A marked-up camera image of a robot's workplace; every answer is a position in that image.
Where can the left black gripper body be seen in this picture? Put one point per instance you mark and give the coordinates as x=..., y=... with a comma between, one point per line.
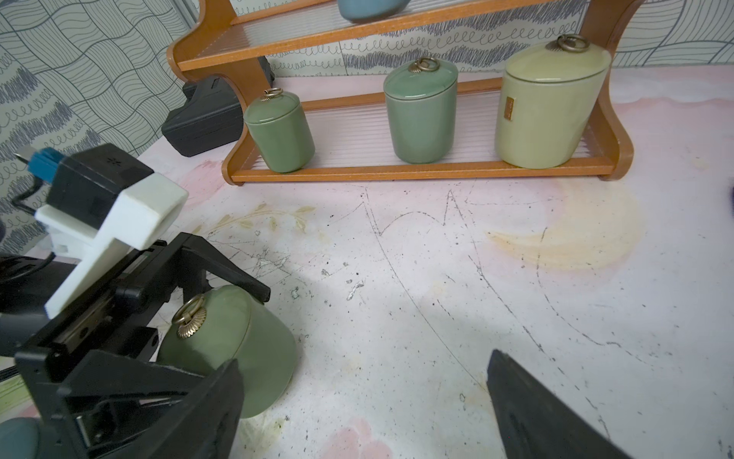
x=113, y=315

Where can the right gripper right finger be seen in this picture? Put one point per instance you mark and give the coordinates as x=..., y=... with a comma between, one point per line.
x=533, y=422

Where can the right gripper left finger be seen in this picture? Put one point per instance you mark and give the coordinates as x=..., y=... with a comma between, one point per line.
x=174, y=426

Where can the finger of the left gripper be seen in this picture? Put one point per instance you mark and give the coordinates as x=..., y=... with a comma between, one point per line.
x=106, y=376
x=194, y=258

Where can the green canister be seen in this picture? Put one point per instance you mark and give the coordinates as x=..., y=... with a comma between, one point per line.
x=279, y=127
x=228, y=323
x=421, y=100

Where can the blue canister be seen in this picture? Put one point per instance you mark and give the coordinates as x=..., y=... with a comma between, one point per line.
x=20, y=438
x=361, y=11

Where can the wooden three-tier shelf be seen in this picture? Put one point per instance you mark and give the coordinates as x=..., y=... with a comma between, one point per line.
x=352, y=134

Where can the black plastic case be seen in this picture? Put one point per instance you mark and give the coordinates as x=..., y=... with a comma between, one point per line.
x=211, y=116

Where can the floral pink table mat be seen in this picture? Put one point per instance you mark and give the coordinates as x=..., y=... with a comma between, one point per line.
x=617, y=296

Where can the pale yellow canister bottom right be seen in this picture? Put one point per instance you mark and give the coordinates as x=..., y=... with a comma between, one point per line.
x=547, y=97

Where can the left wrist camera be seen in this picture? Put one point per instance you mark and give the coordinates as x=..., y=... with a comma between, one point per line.
x=102, y=204

